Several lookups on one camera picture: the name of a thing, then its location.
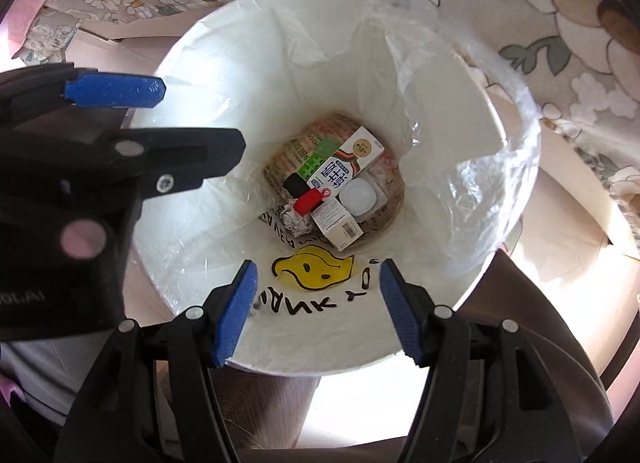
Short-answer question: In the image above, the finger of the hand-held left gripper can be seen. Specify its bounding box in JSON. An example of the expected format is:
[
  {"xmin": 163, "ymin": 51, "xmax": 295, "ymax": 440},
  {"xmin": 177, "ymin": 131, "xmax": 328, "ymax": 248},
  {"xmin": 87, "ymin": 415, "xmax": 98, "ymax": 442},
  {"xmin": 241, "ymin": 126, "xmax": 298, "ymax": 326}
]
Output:
[
  {"xmin": 0, "ymin": 64, "xmax": 167, "ymax": 136},
  {"xmin": 0, "ymin": 127, "xmax": 247, "ymax": 266}
]

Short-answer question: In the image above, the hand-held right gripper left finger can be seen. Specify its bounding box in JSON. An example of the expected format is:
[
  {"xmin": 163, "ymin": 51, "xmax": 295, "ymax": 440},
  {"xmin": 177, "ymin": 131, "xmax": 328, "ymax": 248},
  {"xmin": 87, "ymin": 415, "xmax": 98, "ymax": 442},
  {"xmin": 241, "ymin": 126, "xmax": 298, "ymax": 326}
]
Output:
[{"xmin": 54, "ymin": 259, "xmax": 259, "ymax": 463}]

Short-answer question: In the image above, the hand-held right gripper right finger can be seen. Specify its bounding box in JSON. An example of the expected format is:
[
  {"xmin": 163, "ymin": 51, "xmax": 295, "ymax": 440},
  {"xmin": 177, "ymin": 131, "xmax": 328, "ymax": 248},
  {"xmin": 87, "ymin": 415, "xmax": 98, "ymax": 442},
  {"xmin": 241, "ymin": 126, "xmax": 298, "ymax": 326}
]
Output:
[{"xmin": 379, "ymin": 258, "xmax": 586, "ymax": 463}]

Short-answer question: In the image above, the white trash bin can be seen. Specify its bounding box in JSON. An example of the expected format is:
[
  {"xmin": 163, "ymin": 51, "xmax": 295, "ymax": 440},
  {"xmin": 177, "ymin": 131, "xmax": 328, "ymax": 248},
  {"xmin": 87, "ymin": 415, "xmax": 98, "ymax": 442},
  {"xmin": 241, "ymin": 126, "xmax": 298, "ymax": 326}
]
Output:
[{"xmin": 127, "ymin": 0, "xmax": 543, "ymax": 376}]

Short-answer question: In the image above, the small black box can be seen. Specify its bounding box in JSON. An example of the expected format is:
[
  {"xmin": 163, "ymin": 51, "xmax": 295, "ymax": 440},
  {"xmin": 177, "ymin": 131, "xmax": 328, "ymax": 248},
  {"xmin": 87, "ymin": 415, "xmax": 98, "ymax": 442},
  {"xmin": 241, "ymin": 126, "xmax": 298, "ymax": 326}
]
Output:
[{"xmin": 282, "ymin": 174, "xmax": 308, "ymax": 198}]

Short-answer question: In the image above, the white paper ball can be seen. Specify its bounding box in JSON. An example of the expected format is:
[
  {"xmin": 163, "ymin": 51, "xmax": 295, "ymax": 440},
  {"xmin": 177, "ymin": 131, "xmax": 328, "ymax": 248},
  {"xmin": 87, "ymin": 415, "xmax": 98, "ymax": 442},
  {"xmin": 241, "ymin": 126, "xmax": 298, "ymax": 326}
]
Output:
[{"xmin": 277, "ymin": 200, "xmax": 316, "ymax": 236}]

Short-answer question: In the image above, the white barcode carton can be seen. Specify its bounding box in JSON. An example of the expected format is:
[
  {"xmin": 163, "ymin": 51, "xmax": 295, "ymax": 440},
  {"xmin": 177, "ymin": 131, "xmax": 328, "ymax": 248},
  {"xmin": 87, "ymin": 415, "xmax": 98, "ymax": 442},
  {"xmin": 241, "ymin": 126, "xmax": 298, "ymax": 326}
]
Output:
[{"xmin": 311, "ymin": 200, "xmax": 363, "ymax": 250}]

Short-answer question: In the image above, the small red plastic piece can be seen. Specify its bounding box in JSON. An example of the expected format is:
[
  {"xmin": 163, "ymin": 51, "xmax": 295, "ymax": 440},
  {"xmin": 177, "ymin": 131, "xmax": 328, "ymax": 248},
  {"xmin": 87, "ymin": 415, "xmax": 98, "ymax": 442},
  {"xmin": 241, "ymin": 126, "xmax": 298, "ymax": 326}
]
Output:
[{"xmin": 294, "ymin": 189, "xmax": 321, "ymax": 216}]

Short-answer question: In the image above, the green dotted packet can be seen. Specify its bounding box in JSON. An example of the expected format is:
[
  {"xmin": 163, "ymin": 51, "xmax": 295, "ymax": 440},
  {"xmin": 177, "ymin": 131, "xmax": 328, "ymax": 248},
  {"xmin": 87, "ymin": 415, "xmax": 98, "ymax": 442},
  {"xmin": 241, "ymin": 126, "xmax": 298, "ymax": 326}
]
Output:
[{"xmin": 300, "ymin": 138, "xmax": 337, "ymax": 179}]

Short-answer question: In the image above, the grey garment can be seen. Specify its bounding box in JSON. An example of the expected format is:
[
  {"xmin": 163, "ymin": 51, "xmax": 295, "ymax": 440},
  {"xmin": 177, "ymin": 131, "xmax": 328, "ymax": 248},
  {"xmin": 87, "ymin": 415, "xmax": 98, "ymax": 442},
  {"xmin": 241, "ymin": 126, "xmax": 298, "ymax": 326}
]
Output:
[{"xmin": 0, "ymin": 328, "xmax": 113, "ymax": 416}]

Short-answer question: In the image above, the smiley print plastic bin liner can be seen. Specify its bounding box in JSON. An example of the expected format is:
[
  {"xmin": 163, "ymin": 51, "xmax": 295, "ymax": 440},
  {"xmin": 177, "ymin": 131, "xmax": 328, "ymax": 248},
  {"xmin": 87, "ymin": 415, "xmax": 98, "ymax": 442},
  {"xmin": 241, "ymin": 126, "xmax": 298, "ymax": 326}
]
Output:
[{"xmin": 127, "ymin": 0, "xmax": 543, "ymax": 374}]

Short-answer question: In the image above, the person's left leg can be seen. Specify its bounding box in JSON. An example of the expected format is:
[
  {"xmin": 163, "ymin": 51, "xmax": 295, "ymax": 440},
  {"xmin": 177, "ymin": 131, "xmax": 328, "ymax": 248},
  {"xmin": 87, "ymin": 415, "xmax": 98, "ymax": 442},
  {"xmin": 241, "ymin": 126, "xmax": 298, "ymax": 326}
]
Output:
[{"xmin": 210, "ymin": 368, "xmax": 322, "ymax": 463}]

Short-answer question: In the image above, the person's leg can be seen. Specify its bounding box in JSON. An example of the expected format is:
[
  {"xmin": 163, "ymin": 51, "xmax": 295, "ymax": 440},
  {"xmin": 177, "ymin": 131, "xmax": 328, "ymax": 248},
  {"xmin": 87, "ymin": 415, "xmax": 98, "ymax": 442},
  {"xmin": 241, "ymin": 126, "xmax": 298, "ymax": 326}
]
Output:
[
  {"xmin": 320, "ymin": 248, "xmax": 616, "ymax": 463},
  {"xmin": 210, "ymin": 368, "xmax": 322, "ymax": 463}
]

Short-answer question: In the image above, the brown printed paper bag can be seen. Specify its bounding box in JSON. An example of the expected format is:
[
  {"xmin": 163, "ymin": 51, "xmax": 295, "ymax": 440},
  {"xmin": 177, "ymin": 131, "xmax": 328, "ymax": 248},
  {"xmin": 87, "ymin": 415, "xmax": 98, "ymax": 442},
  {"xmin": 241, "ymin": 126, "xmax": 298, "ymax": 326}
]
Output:
[{"xmin": 262, "ymin": 113, "xmax": 406, "ymax": 244}]

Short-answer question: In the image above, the pink blanket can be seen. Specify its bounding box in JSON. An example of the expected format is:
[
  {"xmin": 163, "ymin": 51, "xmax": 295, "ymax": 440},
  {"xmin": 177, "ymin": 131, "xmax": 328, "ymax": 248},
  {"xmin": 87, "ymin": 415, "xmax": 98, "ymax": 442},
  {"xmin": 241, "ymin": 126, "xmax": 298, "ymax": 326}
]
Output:
[{"xmin": 9, "ymin": 0, "xmax": 68, "ymax": 51}]

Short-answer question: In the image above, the white round plastic lid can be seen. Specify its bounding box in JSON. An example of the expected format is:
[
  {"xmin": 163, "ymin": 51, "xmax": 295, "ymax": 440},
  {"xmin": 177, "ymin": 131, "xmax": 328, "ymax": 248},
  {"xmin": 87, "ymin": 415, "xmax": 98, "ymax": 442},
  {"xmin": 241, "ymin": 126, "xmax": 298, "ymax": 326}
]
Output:
[{"xmin": 339, "ymin": 178, "xmax": 388, "ymax": 221}]

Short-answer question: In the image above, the person's right leg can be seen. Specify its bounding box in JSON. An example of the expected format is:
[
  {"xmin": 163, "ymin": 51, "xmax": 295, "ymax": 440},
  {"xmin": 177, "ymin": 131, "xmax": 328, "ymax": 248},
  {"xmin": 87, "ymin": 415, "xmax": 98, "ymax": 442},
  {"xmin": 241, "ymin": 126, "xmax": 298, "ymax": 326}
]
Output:
[{"xmin": 320, "ymin": 248, "xmax": 616, "ymax": 463}]

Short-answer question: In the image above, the white milk carton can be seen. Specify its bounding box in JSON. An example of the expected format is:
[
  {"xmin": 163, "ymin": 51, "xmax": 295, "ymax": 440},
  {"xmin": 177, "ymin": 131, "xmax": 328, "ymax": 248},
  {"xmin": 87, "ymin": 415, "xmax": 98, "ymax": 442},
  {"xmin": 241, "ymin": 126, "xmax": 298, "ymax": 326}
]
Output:
[{"xmin": 306, "ymin": 126, "xmax": 383, "ymax": 194}]

